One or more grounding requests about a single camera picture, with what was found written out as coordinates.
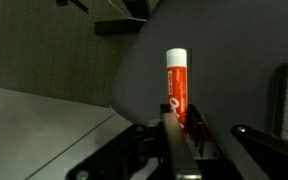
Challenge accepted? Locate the black mesh office chair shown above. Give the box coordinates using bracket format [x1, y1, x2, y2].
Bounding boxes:
[55, 0, 288, 180]

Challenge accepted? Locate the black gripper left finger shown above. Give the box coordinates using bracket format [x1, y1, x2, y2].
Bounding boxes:
[65, 103, 202, 180]

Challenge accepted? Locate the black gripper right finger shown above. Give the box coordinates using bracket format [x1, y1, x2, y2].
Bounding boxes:
[186, 103, 288, 180]

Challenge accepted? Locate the red whiteboard marker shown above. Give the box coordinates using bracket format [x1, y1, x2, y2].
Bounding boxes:
[165, 47, 189, 135]

